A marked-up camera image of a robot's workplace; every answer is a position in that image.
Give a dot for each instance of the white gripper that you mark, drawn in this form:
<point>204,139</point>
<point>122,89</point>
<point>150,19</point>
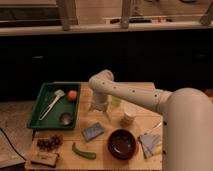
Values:
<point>100,102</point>

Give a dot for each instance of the blue sponge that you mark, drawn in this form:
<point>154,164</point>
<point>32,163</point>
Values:
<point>92,131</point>

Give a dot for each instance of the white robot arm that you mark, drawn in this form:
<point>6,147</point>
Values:
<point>187,119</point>

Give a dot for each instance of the light green cup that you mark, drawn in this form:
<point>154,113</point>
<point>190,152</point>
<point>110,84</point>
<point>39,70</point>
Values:
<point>115,101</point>

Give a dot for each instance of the orange ball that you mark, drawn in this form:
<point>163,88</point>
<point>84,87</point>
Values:
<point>72,95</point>

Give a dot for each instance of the small metal bowl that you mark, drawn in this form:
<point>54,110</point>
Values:
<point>65,118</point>

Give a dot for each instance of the dark brown bowl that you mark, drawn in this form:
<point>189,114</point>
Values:
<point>121,144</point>

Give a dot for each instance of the white dish brush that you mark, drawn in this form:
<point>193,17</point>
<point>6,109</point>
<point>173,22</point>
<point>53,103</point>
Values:
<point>58,95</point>

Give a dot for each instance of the green plastic tray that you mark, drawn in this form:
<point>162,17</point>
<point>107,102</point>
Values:
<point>52,120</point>

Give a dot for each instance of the green pepper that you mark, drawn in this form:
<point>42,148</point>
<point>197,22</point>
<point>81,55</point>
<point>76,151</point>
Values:
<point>84,154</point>

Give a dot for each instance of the blue cloth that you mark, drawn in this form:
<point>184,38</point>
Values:
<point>149,142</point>

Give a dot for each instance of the bunch of dark grapes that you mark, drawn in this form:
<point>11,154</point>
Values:
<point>49,144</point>

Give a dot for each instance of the metal spoon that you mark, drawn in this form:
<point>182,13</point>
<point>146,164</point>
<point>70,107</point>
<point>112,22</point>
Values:
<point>155,127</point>

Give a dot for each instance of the yellow banana toy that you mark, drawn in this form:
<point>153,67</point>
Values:
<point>158,150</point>

